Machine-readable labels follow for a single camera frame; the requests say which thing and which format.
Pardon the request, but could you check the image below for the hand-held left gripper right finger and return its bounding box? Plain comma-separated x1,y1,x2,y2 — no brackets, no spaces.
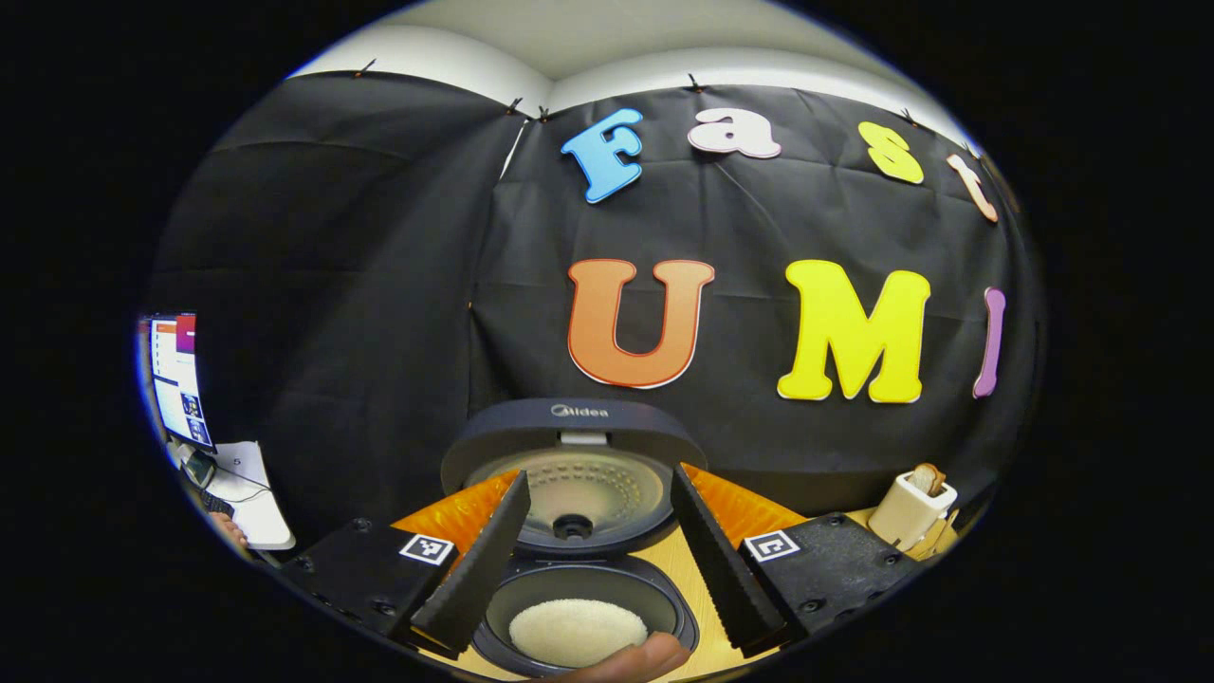
670,462,926,657

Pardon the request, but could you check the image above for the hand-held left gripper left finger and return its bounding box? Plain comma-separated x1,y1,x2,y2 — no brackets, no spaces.
280,470,532,660

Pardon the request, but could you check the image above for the white rice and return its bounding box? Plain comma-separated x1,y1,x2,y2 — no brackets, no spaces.
509,598,649,669

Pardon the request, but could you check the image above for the grey rice cooker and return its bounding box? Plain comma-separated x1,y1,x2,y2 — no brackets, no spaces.
441,398,708,680

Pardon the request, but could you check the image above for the white toaster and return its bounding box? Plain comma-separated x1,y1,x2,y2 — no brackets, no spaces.
868,471,959,551

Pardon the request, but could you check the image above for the white paper sheet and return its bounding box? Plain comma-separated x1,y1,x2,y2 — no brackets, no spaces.
204,441,297,551

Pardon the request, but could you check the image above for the computer monitor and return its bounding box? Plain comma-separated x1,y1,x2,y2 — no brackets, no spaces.
138,313,217,453

